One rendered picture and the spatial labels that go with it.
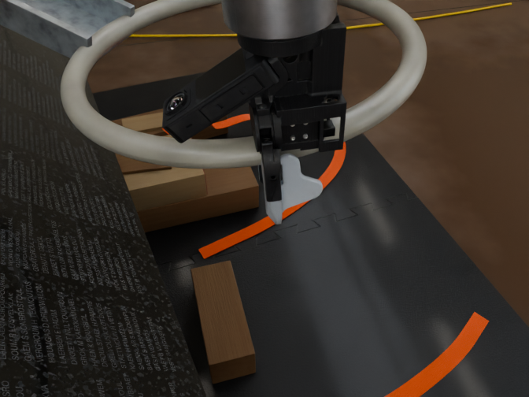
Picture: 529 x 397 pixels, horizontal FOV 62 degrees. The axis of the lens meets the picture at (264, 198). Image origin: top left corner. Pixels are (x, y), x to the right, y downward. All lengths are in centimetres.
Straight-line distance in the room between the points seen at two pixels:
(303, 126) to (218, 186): 115
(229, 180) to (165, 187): 24
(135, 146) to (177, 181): 98
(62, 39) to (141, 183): 79
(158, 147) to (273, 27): 19
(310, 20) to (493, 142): 186
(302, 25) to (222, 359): 96
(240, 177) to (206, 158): 114
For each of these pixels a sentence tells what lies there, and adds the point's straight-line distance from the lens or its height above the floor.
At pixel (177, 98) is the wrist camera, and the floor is 99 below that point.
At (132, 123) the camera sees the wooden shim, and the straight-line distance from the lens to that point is 190.
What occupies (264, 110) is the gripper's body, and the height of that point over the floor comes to 99.
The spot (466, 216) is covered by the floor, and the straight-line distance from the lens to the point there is 178.
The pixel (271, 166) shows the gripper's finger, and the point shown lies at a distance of 40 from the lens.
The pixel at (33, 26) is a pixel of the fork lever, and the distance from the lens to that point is 77.
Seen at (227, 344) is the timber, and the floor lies 13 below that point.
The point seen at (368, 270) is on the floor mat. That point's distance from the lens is 149.
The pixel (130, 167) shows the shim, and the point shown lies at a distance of 151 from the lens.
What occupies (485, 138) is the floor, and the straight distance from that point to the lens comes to 217.
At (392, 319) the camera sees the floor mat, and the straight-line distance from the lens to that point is 141.
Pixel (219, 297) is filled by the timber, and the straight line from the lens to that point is 127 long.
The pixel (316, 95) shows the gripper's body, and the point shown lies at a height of 99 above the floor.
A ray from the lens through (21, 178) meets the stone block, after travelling 76.
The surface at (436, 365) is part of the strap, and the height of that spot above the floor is 2.
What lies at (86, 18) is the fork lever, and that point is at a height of 89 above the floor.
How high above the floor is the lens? 121
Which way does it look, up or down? 46 degrees down
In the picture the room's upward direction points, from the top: straight up
